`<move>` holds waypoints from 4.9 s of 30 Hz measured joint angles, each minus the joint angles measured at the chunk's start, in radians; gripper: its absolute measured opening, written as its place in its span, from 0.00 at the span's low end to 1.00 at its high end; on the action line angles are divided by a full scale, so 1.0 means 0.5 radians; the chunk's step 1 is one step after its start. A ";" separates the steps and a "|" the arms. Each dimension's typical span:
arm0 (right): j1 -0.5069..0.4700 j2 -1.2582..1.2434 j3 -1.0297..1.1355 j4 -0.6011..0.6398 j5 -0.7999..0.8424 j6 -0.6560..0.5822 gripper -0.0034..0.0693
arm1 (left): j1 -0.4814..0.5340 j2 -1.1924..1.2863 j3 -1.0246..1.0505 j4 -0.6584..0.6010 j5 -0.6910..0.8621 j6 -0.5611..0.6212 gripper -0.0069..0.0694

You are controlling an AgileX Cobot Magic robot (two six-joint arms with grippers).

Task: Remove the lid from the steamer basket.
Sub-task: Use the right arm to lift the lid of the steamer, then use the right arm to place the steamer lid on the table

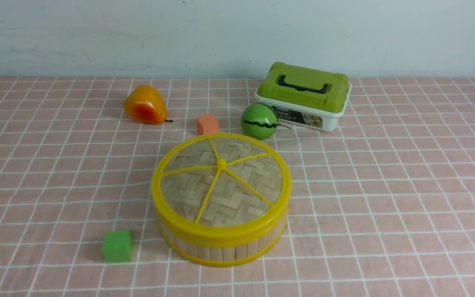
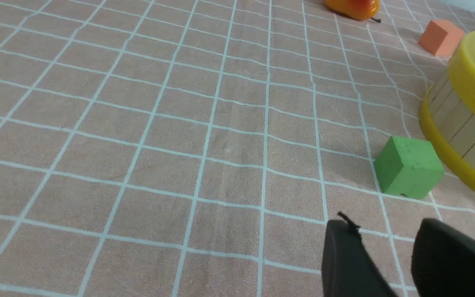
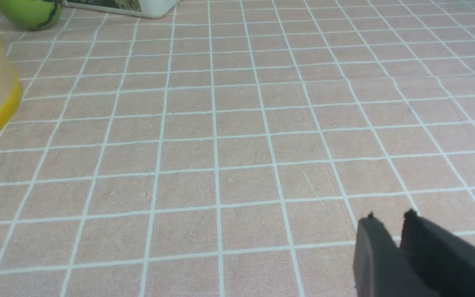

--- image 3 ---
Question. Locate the green toy watermelon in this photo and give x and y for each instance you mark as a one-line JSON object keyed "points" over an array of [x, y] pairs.
{"points": [[32, 15]]}

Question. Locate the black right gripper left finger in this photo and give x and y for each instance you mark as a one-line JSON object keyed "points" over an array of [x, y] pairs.
{"points": [[380, 268]]}

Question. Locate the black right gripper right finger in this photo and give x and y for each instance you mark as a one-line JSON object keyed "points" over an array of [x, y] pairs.
{"points": [[442, 260]]}

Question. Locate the green white plastic box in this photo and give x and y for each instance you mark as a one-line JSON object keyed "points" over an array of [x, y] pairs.
{"points": [[150, 9]]}

